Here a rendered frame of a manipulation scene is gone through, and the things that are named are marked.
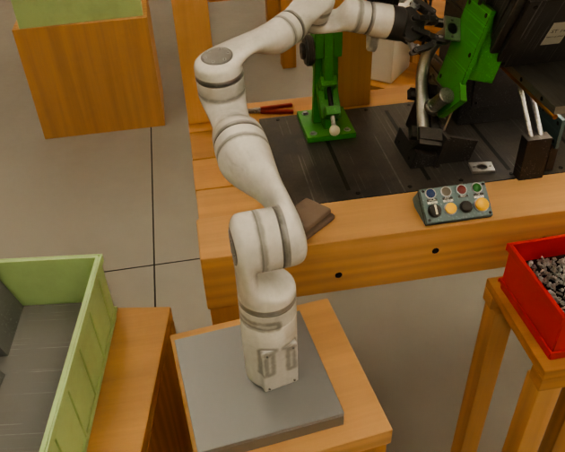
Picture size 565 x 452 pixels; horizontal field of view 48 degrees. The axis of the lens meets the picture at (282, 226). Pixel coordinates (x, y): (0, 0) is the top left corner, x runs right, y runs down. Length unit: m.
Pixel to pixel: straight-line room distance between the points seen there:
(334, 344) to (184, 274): 1.51
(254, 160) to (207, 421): 0.42
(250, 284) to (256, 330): 0.11
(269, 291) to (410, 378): 1.36
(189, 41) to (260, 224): 0.92
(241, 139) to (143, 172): 2.28
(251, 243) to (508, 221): 0.74
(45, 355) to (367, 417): 0.60
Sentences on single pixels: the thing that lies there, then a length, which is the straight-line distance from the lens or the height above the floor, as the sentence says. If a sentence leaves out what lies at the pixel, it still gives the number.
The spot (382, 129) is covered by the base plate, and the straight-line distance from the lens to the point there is 1.73.
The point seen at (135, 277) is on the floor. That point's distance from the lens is 2.67.
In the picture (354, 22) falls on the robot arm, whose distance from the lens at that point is 1.44.
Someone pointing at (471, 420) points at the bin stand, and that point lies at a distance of 1.75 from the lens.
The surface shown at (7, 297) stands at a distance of 1.36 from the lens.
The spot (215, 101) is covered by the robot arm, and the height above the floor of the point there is 1.21.
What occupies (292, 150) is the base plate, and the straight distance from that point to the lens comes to 1.63.
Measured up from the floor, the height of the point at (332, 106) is 1.00.
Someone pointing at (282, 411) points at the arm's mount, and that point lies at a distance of 1.07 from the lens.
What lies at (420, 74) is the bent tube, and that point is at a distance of 1.62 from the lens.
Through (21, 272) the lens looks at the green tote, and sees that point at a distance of 1.34.
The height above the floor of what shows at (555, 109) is 1.12.
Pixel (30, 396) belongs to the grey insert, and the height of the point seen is 0.85.
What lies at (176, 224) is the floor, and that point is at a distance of 2.90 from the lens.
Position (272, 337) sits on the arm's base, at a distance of 1.00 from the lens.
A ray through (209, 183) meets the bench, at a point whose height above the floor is 0.88.
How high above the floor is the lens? 1.76
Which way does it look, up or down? 38 degrees down
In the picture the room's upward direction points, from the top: 2 degrees counter-clockwise
